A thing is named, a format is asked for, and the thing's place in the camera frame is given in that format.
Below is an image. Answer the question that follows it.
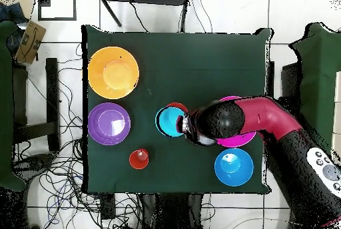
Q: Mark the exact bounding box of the small cyan bowl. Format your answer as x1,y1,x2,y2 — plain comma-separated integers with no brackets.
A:
155,106,187,138

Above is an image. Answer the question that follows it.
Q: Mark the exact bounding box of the small red bowl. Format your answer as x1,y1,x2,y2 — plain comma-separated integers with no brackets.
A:
165,102,189,114

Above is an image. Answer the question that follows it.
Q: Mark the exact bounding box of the red cup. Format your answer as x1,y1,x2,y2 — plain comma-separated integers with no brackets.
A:
129,148,150,170

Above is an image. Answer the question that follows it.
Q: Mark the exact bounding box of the large pink bowl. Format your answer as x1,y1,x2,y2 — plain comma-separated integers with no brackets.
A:
216,95,257,148

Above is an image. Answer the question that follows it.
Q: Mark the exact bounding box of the dark green tablecloth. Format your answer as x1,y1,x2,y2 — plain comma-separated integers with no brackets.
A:
81,24,272,195

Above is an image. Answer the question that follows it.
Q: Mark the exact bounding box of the medium sky blue bowl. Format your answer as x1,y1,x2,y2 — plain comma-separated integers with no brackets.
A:
214,148,254,187

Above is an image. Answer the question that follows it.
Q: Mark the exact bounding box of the purple bowl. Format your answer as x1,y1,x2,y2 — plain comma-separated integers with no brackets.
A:
87,102,132,146

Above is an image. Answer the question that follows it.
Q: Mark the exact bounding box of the large yellow bowl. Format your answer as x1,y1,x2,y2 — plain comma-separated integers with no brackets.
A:
87,46,140,100

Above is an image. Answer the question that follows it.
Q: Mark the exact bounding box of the black power strip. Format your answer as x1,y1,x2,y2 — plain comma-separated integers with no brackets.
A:
100,193,116,220

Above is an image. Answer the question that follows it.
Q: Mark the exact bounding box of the black box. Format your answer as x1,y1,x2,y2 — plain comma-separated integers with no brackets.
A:
280,62,302,99

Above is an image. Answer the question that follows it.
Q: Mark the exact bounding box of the black floor stand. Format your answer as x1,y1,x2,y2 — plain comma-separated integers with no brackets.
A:
13,57,61,152

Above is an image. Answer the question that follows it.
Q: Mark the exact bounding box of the green covered side table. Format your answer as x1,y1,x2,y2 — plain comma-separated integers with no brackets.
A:
0,20,27,192
288,22,341,160

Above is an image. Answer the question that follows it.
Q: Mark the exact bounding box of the black stand foot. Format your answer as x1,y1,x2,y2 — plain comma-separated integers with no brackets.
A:
13,153,55,180

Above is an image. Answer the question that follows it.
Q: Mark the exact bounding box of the cardboard box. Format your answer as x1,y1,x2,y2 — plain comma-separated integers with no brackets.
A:
15,20,47,65

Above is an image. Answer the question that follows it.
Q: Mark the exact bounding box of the blue cloth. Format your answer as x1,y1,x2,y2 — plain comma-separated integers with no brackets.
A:
0,1,27,25

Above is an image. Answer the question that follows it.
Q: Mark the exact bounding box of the tangle of cables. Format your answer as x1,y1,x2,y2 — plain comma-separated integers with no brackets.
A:
11,42,145,229

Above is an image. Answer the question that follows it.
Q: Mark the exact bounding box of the black square frame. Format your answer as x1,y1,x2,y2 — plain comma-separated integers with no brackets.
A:
37,0,77,21

